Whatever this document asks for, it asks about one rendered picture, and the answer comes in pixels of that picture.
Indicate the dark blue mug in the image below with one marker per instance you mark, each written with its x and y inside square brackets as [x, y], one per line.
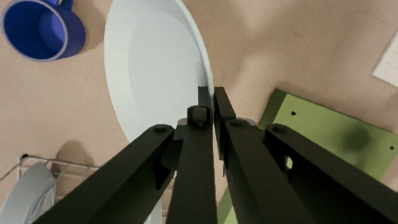
[36, 33]

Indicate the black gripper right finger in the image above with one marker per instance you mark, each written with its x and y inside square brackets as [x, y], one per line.
[332, 190]

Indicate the white plate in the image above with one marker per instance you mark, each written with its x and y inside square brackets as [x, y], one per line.
[26, 198]
[155, 59]
[156, 215]

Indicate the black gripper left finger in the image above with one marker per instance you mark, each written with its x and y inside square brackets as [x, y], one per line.
[127, 187]

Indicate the beige wire dish rack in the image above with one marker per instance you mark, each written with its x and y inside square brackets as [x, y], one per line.
[25, 156]

